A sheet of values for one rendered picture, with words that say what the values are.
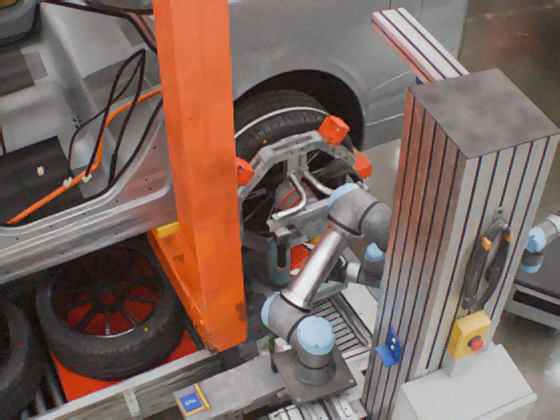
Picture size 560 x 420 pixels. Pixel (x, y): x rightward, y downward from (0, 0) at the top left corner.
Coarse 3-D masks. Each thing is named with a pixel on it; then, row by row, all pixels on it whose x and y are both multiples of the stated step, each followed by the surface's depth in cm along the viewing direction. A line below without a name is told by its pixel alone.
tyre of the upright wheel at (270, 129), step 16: (256, 96) 294; (272, 96) 295; (288, 96) 296; (304, 96) 304; (240, 112) 290; (256, 112) 287; (272, 112) 287; (288, 112) 287; (304, 112) 289; (320, 112) 296; (240, 128) 286; (256, 128) 282; (272, 128) 281; (288, 128) 284; (304, 128) 289; (240, 144) 281; (256, 144) 282
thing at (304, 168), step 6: (300, 156) 285; (306, 156) 286; (300, 162) 287; (300, 168) 288; (306, 168) 289; (300, 174) 290; (306, 174) 287; (312, 180) 285; (318, 186) 283; (360, 186) 284; (324, 192) 281; (330, 192) 281
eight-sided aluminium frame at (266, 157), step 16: (288, 144) 284; (304, 144) 283; (320, 144) 286; (256, 160) 281; (272, 160) 279; (352, 160) 301; (256, 176) 281; (240, 192) 282; (240, 208) 288; (240, 224) 294; (240, 240) 300; (256, 240) 306; (304, 240) 321
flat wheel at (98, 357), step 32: (96, 256) 330; (128, 256) 331; (64, 288) 315; (96, 288) 318; (128, 288) 316; (160, 288) 313; (64, 320) 323; (128, 320) 304; (160, 320) 301; (64, 352) 297; (96, 352) 290; (128, 352) 293; (160, 352) 307
